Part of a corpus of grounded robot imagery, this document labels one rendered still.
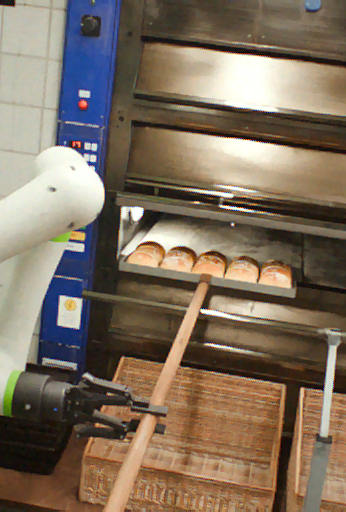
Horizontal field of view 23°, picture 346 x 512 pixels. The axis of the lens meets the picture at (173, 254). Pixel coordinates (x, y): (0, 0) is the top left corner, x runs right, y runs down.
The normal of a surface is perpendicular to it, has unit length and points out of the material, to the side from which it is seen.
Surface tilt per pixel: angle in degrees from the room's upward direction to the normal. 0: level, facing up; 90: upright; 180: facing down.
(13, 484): 0
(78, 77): 90
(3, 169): 90
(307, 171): 70
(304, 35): 90
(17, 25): 90
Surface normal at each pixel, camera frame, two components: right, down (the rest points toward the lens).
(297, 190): -0.10, -0.10
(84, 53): -0.14, 0.24
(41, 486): 0.12, -0.96
